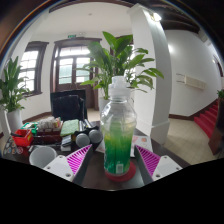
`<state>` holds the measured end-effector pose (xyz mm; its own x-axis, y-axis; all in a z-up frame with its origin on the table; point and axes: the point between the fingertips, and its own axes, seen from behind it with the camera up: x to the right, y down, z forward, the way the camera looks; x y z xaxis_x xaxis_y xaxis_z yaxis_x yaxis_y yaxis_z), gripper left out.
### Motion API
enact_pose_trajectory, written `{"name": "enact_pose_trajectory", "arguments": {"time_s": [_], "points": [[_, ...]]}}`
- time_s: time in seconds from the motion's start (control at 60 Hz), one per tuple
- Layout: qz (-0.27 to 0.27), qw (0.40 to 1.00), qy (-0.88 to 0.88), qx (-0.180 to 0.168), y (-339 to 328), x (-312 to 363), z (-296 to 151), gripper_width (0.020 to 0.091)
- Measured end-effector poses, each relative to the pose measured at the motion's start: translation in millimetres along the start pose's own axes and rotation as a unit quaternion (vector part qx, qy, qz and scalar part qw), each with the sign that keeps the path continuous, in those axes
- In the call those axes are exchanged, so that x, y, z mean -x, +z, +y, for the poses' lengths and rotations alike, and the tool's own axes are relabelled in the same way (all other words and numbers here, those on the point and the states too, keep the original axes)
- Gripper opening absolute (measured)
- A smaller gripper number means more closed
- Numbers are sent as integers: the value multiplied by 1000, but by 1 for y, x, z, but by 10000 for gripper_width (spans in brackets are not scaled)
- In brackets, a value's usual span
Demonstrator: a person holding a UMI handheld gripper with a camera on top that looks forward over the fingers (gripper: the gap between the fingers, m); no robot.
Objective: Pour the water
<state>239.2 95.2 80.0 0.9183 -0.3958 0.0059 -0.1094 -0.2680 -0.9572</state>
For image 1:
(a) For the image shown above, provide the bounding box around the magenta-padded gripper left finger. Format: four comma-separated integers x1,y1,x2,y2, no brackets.
42,143,94,186

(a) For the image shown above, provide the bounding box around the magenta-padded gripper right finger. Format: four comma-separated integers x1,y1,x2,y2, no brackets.
134,144,183,186

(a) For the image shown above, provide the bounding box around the white cup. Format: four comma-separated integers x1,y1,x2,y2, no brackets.
28,145,58,169

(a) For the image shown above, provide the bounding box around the flat round red coaster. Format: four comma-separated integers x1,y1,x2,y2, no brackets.
104,161,137,183

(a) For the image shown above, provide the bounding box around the green sponge cloth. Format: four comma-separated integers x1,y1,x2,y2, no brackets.
59,118,80,137

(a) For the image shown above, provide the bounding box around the clear green-labelled drink bottle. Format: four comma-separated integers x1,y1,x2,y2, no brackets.
100,75,138,177

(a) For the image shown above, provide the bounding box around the red plastic box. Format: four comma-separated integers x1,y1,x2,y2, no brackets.
10,128,34,148

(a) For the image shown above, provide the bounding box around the round sticker sheet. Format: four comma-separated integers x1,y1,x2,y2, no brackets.
3,135,30,157

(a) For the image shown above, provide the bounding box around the black office chair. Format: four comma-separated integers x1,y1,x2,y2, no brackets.
50,88,89,123

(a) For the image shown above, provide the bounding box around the red carpeted staircase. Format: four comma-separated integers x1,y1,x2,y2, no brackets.
193,99,220,139

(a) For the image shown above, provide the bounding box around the green plant in white pot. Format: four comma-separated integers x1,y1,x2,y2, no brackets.
0,55,30,134

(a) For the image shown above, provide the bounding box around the dark wooden double door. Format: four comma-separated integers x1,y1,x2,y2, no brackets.
49,37,103,111

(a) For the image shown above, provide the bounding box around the dark-framed window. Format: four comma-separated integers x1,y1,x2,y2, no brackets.
18,40,50,98

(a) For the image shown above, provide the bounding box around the large green potted plant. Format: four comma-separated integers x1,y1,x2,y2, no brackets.
76,31,165,114

